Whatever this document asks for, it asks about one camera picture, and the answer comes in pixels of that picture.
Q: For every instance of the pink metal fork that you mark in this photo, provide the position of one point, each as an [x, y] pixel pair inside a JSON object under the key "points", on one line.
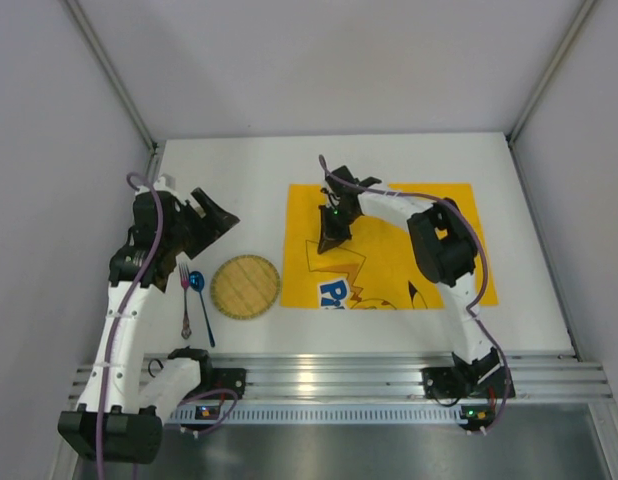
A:
{"points": [[185, 285]]}

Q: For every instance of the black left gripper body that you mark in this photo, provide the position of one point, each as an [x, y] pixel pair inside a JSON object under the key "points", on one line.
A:
{"points": [[193, 230]]}

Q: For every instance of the blue metal spoon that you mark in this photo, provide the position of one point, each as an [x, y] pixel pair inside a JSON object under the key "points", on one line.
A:
{"points": [[197, 284]]}

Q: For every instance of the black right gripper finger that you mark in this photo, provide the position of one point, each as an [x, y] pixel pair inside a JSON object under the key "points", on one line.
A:
{"points": [[324, 244], [338, 230]]}

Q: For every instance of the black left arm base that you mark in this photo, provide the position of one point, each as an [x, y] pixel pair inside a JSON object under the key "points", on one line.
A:
{"points": [[233, 379]]}

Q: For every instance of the aluminium mounting rail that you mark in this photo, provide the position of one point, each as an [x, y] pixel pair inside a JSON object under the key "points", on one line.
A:
{"points": [[398, 377]]}

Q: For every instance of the yellow Pikachu cloth placemat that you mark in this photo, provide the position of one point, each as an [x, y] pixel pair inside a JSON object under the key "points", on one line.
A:
{"points": [[376, 269]]}

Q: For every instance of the slotted grey cable duct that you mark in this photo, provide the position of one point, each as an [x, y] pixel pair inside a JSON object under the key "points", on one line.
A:
{"points": [[313, 414]]}

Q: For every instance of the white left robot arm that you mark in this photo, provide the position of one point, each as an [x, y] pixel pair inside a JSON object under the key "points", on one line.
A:
{"points": [[116, 419]]}

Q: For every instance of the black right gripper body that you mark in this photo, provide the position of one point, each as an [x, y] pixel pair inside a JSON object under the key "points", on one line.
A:
{"points": [[336, 220]]}

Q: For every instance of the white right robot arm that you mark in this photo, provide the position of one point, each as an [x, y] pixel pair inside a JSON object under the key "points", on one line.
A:
{"points": [[446, 249]]}

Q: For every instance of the round woven bamboo plate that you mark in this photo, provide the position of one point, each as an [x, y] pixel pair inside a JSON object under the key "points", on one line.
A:
{"points": [[245, 287]]}

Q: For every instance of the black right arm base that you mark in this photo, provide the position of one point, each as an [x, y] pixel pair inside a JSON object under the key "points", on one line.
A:
{"points": [[447, 384]]}

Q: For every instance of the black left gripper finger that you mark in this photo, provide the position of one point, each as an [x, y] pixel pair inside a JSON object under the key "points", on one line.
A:
{"points": [[192, 221], [210, 225]]}

